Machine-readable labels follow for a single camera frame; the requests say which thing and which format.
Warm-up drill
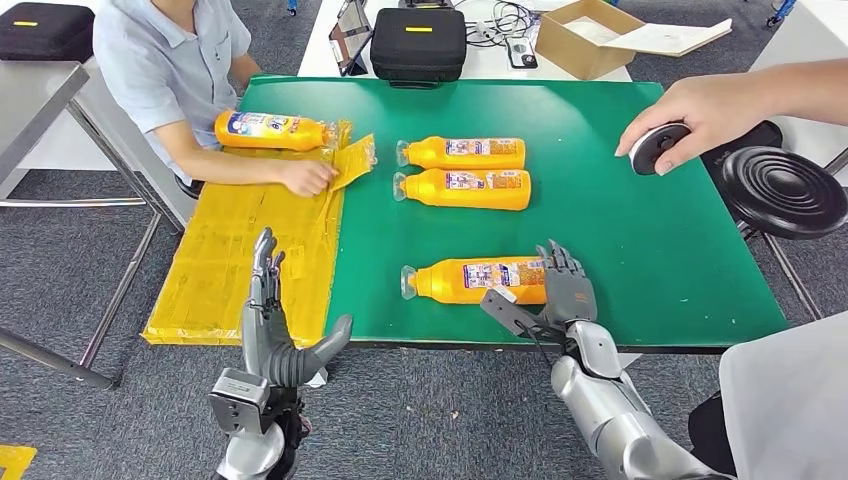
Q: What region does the round black white disc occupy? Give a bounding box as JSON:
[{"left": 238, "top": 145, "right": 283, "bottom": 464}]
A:
[{"left": 627, "top": 121, "right": 692, "bottom": 177}]

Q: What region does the person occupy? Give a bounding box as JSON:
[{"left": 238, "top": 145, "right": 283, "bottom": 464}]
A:
[
  {"left": 92, "top": 0, "right": 340, "bottom": 200},
  {"left": 687, "top": 311, "right": 848, "bottom": 480}
]

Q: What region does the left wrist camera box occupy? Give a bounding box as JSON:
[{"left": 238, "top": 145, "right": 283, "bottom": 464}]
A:
[{"left": 208, "top": 368, "right": 272, "bottom": 437}]

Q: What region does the orange detergent bottle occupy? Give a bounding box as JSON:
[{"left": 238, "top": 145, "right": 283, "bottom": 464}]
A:
[
  {"left": 392, "top": 168, "right": 533, "bottom": 212},
  {"left": 396, "top": 136, "right": 527, "bottom": 172},
  {"left": 400, "top": 256, "right": 549, "bottom": 307},
  {"left": 213, "top": 109, "right": 340, "bottom": 153}
]

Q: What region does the black bag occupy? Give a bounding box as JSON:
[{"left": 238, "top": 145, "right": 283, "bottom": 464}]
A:
[{"left": 698, "top": 120, "right": 784, "bottom": 180}]

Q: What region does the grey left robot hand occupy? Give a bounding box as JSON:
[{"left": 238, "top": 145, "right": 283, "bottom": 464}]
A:
[{"left": 240, "top": 227, "right": 354, "bottom": 392}]

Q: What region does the person's right hand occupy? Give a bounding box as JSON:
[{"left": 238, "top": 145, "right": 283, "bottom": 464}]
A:
[{"left": 278, "top": 158, "right": 339, "bottom": 199}]

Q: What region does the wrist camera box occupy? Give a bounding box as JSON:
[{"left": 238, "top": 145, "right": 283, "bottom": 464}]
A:
[
  {"left": 208, "top": 368, "right": 272, "bottom": 437},
  {"left": 479, "top": 286, "right": 551, "bottom": 339}
]

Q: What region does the white table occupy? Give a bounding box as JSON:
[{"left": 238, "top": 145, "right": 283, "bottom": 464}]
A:
[
  {"left": 748, "top": 0, "right": 848, "bottom": 187},
  {"left": 298, "top": 0, "right": 633, "bottom": 84}
]

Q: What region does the black round stool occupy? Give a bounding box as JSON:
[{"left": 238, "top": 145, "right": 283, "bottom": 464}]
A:
[{"left": 718, "top": 145, "right": 848, "bottom": 319}]

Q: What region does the white sheet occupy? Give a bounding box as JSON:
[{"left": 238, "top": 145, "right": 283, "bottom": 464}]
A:
[{"left": 564, "top": 15, "right": 624, "bottom": 46}]

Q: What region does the black case yellow label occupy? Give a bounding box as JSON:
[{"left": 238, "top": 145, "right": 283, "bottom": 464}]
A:
[
  {"left": 369, "top": 7, "right": 468, "bottom": 90},
  {"left": 0, "top": 1, "right": 96, "bottom": 64}
]

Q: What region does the person's hand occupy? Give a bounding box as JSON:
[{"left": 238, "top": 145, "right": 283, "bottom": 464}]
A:
[{"left": 614, "top": 71, "right": 773, "bottom": 177}]

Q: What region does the yellow taped cardboard board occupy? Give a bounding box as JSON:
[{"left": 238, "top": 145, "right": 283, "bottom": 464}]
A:
[{"left": 141, "top": 119, "right": 378, "bottom": 348}]

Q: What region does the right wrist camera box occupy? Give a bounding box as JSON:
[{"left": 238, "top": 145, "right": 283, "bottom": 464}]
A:
[{"left": 479, "top": 286, "right": 551, "bottom": 339}]

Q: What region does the open cardboard box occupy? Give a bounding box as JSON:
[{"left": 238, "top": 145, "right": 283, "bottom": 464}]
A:
[{"left": 535, "top": 0, "right": 733, "bottom": 81}]

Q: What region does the steel table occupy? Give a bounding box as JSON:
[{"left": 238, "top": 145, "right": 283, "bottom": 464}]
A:
[{"left": 0, "top": 59, "right": 197, "bottom": 392}]

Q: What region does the black cable bundle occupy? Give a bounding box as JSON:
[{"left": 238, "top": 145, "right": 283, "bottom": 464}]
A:
[{"left": 455, "top": 0, "right": 543, "bottom": 48}]

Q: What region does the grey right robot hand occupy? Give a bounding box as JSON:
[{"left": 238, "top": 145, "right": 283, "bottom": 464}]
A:
[{"left": 535, "top": 239, "right": 599, "bottom": 331}]

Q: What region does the black tablet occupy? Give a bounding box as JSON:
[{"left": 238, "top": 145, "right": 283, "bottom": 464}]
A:
[{"left": 328, "top": 0, "right": 374, "bottom": 78}]

